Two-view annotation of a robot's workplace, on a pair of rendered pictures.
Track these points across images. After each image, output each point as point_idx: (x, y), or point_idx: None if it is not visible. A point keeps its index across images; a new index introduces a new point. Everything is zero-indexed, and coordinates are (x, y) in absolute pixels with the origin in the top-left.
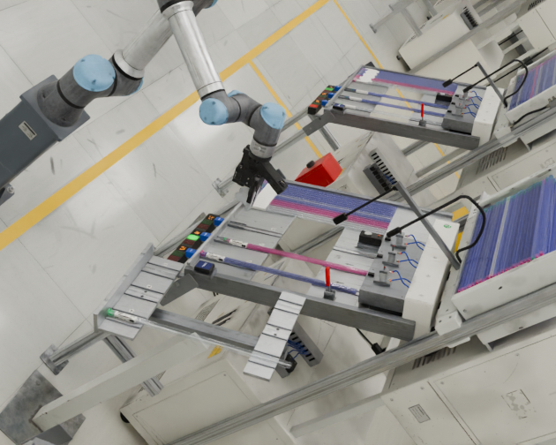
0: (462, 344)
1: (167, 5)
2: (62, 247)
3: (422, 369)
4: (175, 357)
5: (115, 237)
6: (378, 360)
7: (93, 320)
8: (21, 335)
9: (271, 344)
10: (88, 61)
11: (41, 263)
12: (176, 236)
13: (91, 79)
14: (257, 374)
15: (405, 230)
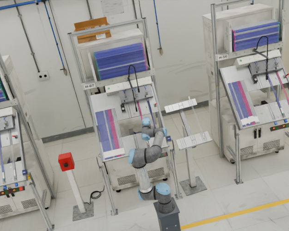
0: None
1: (161, 150)
2: (151, 222)
3: None
4: None
5: (125, 221)
6: (157, 91)
7: (157, 201)
8: (185, 204)
9: (185, 104)
10: (165, 189)
11: None
12: (110, 202)
13: (168, 184)
14: (195, 101)
15: (106, 104)
